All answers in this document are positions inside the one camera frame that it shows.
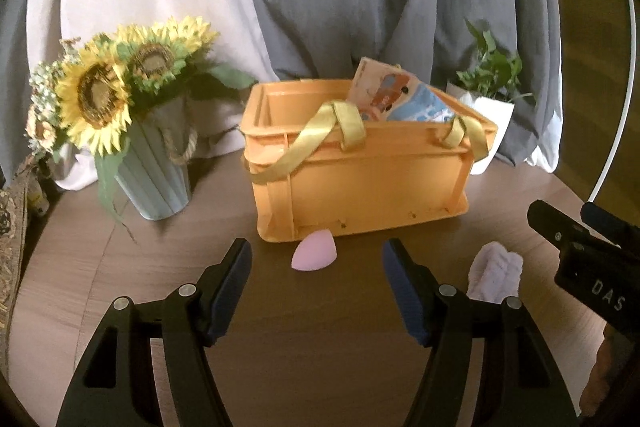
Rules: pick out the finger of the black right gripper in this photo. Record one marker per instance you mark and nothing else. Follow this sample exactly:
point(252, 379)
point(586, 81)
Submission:
point(616, 230)
point(565, 226)

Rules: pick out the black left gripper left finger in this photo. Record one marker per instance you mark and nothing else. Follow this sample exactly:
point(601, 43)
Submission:
point(114, 385)

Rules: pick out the person's right hand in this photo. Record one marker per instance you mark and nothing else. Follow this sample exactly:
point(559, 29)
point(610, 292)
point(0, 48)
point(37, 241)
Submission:
point(612, 356)

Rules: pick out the white fluffy sock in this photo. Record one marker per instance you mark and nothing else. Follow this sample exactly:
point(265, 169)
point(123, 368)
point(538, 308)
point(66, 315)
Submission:
point(495, 274)

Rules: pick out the green potted plant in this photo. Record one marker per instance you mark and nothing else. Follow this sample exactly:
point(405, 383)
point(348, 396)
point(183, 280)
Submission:
point(493, 73)

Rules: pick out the grey ribbed vase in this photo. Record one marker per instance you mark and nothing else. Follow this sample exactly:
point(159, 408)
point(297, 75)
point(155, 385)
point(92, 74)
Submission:
point(154, 173)

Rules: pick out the pink makeup sponge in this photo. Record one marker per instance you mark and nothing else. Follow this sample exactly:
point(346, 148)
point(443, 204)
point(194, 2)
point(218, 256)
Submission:
point(315, 252)

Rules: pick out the orange plastic crate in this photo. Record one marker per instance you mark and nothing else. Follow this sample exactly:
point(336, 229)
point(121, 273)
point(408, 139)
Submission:
point(315, 165)

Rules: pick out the sunflower bouquet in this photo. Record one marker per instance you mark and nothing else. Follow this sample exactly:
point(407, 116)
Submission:
point(89, 97)

